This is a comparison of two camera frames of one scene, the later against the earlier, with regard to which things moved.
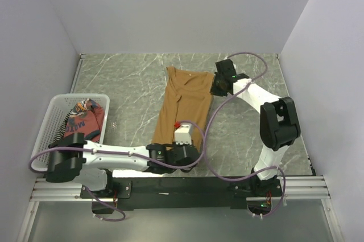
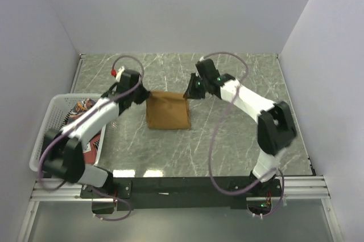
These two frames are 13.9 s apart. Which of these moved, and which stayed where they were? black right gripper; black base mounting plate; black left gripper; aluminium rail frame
Moved: black right gripper; black left gripper
Stayed: aluminium rail frame; black base mounting plate
